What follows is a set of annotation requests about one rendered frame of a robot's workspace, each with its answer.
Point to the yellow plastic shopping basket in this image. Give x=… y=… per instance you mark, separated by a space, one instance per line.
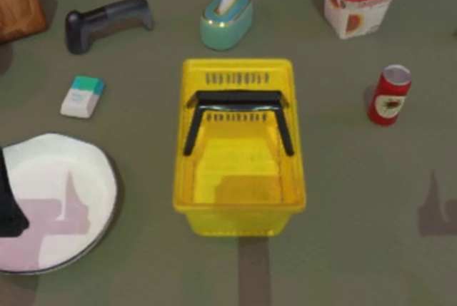
x=235 y=177

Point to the red can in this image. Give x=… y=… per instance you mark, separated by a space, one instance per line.
x=388 y=101

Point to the white round plate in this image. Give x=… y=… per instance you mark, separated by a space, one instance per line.
x=64 y=192

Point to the small white and teal box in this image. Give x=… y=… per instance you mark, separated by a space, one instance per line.
x=82 y=97

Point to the brown wooden box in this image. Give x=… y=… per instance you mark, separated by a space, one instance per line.
x=18 y=3

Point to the black barcode scanner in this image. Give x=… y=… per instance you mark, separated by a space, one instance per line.
x=93 y=20

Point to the teal tissue box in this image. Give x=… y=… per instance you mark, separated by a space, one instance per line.
x=225 y=22

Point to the white tub with red lid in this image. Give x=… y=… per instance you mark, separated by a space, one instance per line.
x=360 y=3

